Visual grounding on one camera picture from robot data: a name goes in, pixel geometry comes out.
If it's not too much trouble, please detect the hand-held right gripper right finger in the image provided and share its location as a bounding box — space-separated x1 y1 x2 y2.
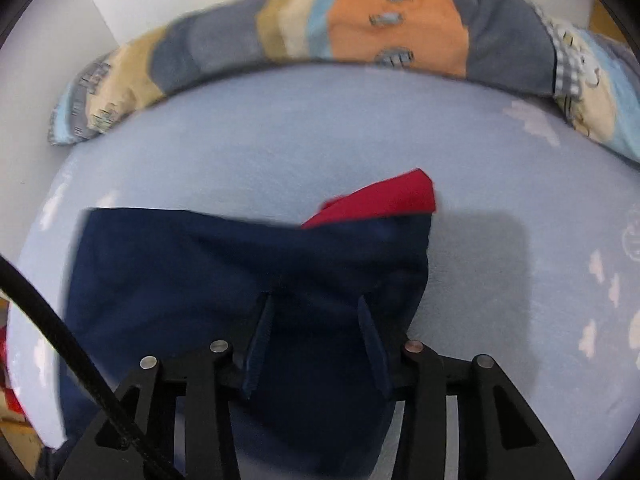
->
357 295 576 480

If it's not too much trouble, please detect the red object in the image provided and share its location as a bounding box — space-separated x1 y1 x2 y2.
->
0 360 23 413

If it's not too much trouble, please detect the navy shirt with red collar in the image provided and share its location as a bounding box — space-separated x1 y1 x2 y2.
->
57 167 438 478

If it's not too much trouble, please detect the light blue bed sheet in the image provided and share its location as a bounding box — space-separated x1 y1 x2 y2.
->
5 57 640 480

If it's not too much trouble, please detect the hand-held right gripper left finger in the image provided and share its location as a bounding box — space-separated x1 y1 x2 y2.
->
57 294 275 480

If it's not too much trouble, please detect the black cable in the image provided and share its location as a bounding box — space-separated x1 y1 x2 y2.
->
0 255 186 480

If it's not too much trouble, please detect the patchwork quilt roll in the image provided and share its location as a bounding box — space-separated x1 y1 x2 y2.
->
47 0 640 163

